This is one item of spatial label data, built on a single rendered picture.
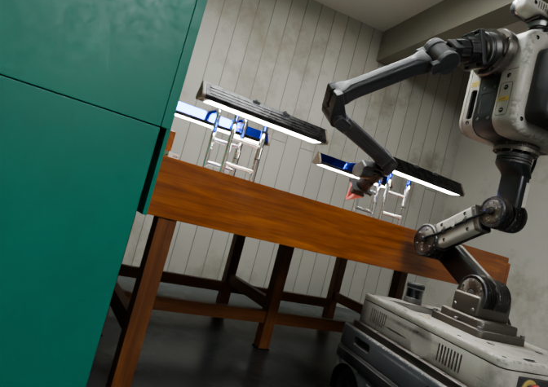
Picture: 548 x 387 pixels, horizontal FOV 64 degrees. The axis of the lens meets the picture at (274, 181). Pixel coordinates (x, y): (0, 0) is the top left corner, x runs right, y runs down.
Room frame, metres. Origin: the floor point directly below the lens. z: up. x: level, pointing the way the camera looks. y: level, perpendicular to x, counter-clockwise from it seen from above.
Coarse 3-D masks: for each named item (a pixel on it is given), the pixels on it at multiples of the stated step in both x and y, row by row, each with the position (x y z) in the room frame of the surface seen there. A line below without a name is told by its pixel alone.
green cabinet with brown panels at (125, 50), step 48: (0, 0) 1.05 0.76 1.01; (48, 0) 1.10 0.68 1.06; (96, 0) 1.15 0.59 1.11; (144, 0) 1.20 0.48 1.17; (192, 0) 1.27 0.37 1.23; (0, 48) 1.07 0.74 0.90; (48, 48) 1.11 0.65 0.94; (96, 48) 1.17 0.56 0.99; (144, 48) 1.22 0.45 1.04; (192, 48) 1.28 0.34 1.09; (96, 96) 1.18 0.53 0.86; (144, 96) 1.24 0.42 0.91
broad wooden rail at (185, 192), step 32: (160, 192) 1.33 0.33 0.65; (192, 192) 1.38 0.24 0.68; (224, 192) 1.43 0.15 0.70; (256, 192) 1.49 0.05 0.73; (288, 192) 1.55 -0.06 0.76; (192, 224) 1.40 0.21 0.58; (224, 224) 1.45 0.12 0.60; (256, 224) 1.50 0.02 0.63; (288, 224) 1.56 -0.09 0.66; (320, 224) 1.62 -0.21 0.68; (352, 224) 1.69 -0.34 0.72; (384, 224) 1.77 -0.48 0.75; (352, 256) 1.71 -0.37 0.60; (384, 256) 1.79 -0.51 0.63; (416, 256) 1.88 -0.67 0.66; (480, 256) 2.08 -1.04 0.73
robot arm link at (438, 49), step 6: (438, 42) 1.35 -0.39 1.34; (444, 42) 1.35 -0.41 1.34; (450, 42) 1.34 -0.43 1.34; (456, 42) 1.34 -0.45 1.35; (432, 48) 1.35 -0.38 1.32; (438, 48) 1.33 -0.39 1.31; (444, 48) 1.32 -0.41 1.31; (450, 48) 1.33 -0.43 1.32; (456, 48) 1.32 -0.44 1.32; (462, 48) 1.33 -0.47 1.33; (432, 54) 1.35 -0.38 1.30; (438, 54) 1.33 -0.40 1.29; (432, 60) 1.35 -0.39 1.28
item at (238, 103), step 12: (204, 84) 1.67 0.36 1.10; (204, 96) 1.66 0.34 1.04; (216, 96) 1.68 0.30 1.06; (228, 96) 1.72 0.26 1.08; (240, 96) 1.75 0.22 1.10; (240, 108) 1.73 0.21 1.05; (252, 108) 1.76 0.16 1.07; (264, 108) 1.80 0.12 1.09; (264, 120) 1.79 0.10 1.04; (276, 120) 1.81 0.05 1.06; (288, 120) 1.85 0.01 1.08; (300, 120) 1.90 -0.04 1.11; (300, 132) 1.87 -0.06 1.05; (312, 132) 1.91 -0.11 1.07; (324, 132) 1.95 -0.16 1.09; (324, 144) 1.96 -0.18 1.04
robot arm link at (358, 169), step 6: (360, 162) 1.67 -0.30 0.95; (366, 162) 1.66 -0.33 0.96; (372, 162) 1.69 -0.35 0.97; (354, 168) 1.69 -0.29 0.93; (360, 168) 1.66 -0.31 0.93; (366, 168) 1.65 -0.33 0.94; (372, 168) 1.66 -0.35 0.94; (378, 168) 1.68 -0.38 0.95; (390, 168) 1.65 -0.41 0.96; (354, 174) 1.69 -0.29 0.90; (360, 174) 1.66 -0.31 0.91; (366, 174) 1.67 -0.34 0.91; (372, 174) 1.68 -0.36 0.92; (384, 174) 1.68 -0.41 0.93
